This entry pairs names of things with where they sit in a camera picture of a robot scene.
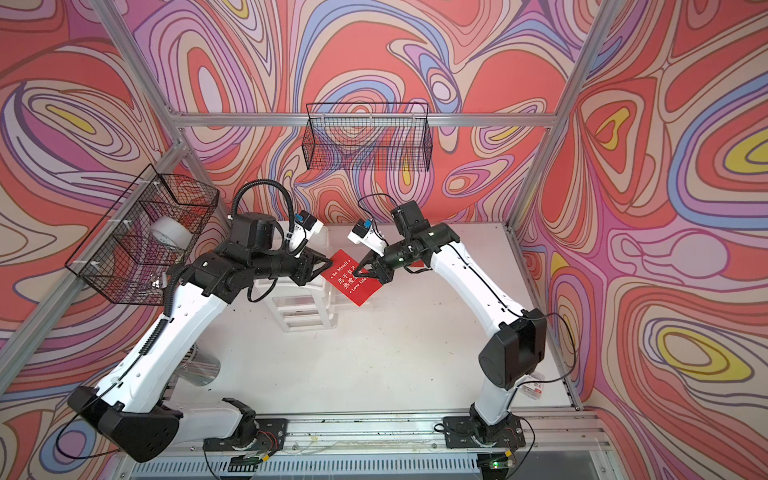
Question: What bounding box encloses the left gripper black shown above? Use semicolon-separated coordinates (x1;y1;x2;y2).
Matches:
249;243;335;287

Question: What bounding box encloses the white plastic drawer organizer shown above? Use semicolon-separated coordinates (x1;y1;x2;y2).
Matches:
264;228;337;333

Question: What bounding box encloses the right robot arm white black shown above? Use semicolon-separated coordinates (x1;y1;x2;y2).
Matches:
348;201;547;446

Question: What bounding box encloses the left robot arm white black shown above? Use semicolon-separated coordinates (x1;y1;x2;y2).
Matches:
67;211;332;463

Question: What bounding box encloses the white tape roll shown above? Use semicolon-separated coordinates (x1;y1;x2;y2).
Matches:
150;216;193;250

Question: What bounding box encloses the shiny metal cup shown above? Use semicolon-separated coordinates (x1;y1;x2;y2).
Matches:
175;344;221;387

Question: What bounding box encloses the small red white packet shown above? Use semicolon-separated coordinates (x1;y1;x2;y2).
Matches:
517;372;544;400

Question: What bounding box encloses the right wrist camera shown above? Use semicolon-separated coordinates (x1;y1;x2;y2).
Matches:
347;220;388;256

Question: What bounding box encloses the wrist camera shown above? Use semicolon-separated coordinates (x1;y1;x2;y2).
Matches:
347;220;388;256
288;210;325;255

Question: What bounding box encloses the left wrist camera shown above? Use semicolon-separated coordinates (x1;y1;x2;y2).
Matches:
288;210;325;255

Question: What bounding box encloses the black wire basket back wall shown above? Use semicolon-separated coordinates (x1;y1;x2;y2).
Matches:
301;101;433;172

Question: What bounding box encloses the black wire basket wall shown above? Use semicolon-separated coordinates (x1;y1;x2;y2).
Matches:
301;101;433;172
65;166;219;306

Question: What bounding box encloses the black wire basket left wall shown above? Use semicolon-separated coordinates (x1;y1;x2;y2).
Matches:
65;166;219;306

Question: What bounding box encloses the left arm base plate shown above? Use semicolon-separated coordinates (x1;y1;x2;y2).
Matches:
203;418;289;454

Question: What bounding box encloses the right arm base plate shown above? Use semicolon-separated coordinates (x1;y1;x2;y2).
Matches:
433;414;526;452

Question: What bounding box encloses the aluminium front rail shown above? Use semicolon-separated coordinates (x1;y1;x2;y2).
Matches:
122;410;613;463

